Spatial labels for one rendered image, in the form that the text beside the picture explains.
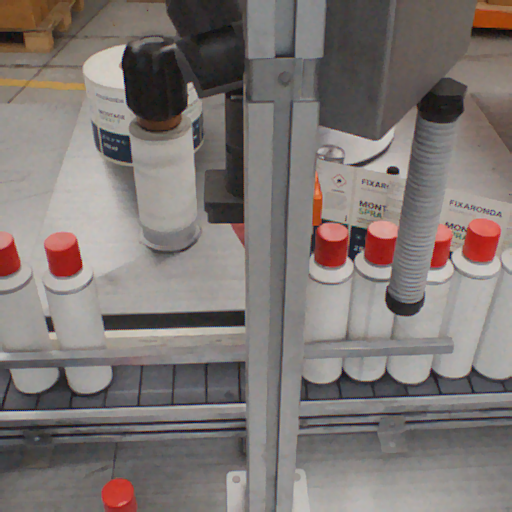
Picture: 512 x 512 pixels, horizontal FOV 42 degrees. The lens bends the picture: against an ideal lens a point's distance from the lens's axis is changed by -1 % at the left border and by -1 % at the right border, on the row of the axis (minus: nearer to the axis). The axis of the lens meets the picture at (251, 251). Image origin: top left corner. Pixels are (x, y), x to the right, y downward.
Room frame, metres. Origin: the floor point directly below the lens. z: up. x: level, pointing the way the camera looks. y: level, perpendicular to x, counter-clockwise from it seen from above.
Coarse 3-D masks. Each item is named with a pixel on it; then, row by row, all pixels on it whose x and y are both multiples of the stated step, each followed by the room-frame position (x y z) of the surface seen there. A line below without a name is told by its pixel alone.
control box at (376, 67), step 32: (352, 0) 0.37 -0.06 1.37; (384, 0) 0.36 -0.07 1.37; (416, 0) 0.38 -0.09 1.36; (448, 0) 0.44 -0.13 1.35; (352, 32) 0.37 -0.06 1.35; (384, 32) 0.36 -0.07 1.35; (416, 32) 0.39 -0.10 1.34; (448, 32) 0.45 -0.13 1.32; (320, 64) 0.38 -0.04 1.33; (352, 64) 0.37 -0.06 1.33; (384, 64) 0.36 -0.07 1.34; (416, 64) 0.40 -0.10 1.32; (448, 64) 0.46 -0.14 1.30; (320, 96) 0.38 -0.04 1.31; (352, 96) 0.37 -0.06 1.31; (384, 96) 0.36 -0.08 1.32; (416, 96) 0.41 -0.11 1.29; (352, 128) 0.37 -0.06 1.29; (384, 128) 0.36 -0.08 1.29
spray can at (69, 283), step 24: (48, 240) 0.53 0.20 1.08; (72, 240) 0.53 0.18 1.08; (48, 264) 0.52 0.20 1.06; (72, 264) 0.52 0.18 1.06; (48, 288) 0.51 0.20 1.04; (72, 288) 0.51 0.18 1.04; (72, 312) 0.50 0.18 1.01; (96, 312) 0.52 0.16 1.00; (72, 336) 0.50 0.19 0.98; (96, 336) 0.51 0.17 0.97; (72, 384) 0.51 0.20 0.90; (96, 384) 0.51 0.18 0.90
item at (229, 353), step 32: (32, 352) 0.49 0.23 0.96; (64, 352) 0.49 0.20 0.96; (96, 352) 0.49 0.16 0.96; (128, 352) 0.49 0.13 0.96; (160, 352) 0.49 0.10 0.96; (192, 352) 0.49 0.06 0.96; (224, 352) 0.49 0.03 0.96; (320, 352) 0.50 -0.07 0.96; (352, 352) 0.50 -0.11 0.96; (384, 352) 0.50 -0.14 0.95; (416, 352) 0.50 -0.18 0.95; (448, 352) 0.51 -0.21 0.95
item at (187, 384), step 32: (0, 384) 0.52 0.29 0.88; (64, 384) 0.52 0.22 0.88; (128, 384) 0.52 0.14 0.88; (160, 384) 0.52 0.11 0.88; (192, 384) 0.52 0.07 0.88; (224, 384) 0.52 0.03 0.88; (352, 384) 0.52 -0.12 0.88; (384, 384) 0.52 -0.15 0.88; (448, 384) 0.52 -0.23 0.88; (480, 384) 0.52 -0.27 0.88
